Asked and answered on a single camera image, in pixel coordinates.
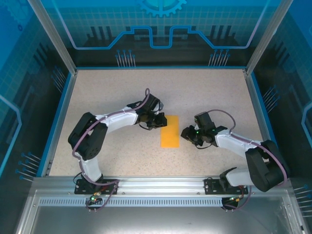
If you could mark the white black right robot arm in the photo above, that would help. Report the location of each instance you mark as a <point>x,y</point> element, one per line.
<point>231,142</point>

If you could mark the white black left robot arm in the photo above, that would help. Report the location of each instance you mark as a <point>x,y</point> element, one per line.
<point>119,120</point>

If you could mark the small green-lit circuit board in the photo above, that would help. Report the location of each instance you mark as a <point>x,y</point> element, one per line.
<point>93,198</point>
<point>234,199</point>

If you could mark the grey metal shelf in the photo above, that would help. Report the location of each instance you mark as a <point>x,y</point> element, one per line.
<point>156,219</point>

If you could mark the blue grid print side panel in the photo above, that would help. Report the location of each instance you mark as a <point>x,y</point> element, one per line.
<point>19,73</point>
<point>292,73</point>

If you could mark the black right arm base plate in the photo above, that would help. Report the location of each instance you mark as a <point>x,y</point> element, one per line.
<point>212,186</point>

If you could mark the aluminium side rail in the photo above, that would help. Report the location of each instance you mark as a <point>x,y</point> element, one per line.
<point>62,122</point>
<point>261,122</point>

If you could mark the aluminium mounting rail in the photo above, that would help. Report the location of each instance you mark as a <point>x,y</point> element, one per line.
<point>161,185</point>

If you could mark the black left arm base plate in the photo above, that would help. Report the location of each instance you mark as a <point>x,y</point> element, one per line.
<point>83,187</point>

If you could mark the blue gear print enclosure panel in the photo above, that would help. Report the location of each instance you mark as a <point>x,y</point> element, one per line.
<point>97,19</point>

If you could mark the aluminium frame post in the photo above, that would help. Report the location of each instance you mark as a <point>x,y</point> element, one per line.
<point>267,36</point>
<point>56,36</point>

